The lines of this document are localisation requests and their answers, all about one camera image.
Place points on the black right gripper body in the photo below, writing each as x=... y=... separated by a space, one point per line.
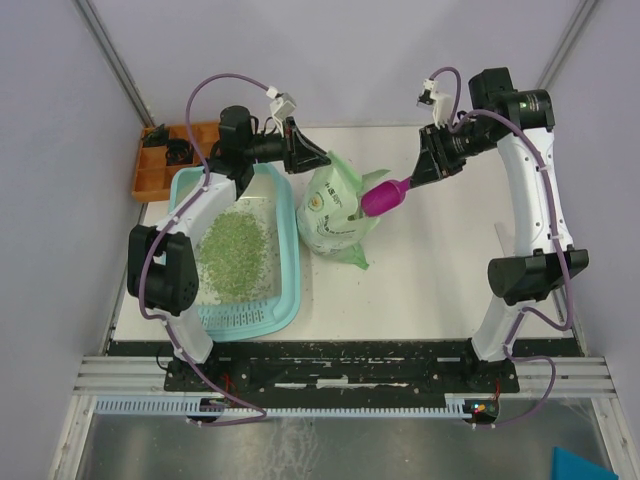
x=451 y=147

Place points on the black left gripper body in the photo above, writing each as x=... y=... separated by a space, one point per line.
x=288 y=143

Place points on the magenta plastic litter scoop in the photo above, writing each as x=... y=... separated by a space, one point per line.
x=385 y=197

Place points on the green cat litter bag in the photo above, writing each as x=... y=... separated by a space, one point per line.
x=330 y=219

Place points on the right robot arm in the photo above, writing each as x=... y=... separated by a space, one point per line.
x=519 y=125

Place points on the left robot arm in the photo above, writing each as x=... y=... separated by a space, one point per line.
x=161 y=270

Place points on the green litter pellets pile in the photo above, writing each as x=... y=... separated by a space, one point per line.
x=238 y=258

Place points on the white plastic bag clip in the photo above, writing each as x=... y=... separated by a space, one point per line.
x=506 y=239

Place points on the orange wooden compartment tray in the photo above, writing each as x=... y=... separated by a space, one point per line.
x=153 y=175

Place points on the small circuit board with LEDs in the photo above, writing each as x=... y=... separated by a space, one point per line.
x=484 y=411

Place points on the blue foam pad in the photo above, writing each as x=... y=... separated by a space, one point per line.
x=568 y=466

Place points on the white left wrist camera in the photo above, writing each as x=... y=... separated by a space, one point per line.
x=281 y=107

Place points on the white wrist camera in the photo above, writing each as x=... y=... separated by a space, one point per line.
x=441 y=104
x=281 y=107

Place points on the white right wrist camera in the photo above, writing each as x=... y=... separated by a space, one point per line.
x=441 y=104

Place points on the black ring part in tray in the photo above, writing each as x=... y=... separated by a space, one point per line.
x=179 y=152

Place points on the black mounting base plate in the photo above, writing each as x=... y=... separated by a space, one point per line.
x=430 y=367

